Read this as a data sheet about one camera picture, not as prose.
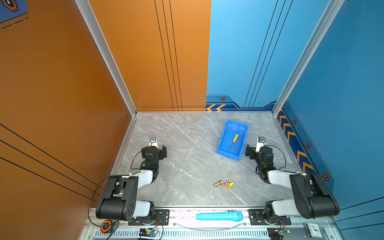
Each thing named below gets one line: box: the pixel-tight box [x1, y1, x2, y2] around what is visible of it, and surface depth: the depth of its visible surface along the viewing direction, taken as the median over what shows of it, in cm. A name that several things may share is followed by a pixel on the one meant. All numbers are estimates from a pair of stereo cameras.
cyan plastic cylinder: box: [195, 211, 244, 222], surface depth 73 cm
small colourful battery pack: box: [224, 180, 235, 189], surface depth 84 cm
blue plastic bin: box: [216, 119, 250, 161], surface depth 104 cm
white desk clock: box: [304, 223, 325, 238], surface depth 70 cm
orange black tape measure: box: [100, 219, 112, 234], surface depth 70 cm
